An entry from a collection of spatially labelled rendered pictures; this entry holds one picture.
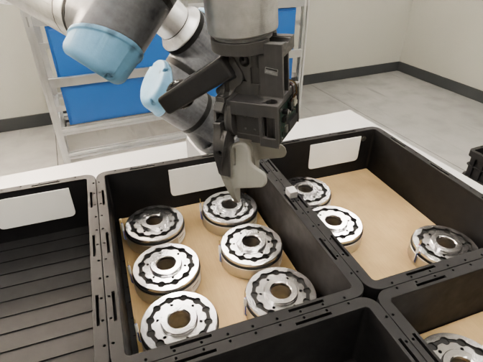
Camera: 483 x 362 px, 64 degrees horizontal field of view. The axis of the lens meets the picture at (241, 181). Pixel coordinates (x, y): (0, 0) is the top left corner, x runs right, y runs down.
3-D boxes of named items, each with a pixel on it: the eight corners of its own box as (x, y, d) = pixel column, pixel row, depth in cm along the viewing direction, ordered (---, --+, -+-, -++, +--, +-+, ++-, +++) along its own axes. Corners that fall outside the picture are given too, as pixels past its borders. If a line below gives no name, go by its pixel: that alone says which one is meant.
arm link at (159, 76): (169, 123, 102) (126, 97, 93) (196, 80, 102) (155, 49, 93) (189, 136, 93) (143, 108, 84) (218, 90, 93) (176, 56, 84)
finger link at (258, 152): (284, 184, 54) (278, 136, 47) (246, 177, 56) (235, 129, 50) (292, 169, 56) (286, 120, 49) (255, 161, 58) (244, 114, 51)
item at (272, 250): (213, 233, 66) (213, 230, 66) (267, 220, 69) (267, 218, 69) (232, 274, 58) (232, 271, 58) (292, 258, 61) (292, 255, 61)
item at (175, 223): (123, 214, 71) (122, 211, 71) (177, 202, 74) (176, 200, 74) (129, 249, 63) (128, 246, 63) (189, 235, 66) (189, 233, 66)
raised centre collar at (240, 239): (232, 237, 65) (232, 234, 65) (259, 230, 66) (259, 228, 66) (242, 256, 61) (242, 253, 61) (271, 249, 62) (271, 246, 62)
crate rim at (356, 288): (98, 184, 70) (95, 172, 69) (251, 156, 79) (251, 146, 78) (116, 388, 39) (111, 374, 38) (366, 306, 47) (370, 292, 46)
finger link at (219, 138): (224, 181, 46) (223, 109, 43) (213, 179, 47) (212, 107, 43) (241, 167, 50) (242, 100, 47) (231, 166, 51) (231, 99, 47)
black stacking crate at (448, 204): (251, 195, 84) (251, 149, 78) (366, 171, 93) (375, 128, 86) (355, 350, 53) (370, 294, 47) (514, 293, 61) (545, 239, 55)
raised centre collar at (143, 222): (138, 217, 70) (138, 214, 69) (165, 211, 71) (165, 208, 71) (142, 233, 66) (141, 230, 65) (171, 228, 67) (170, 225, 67)
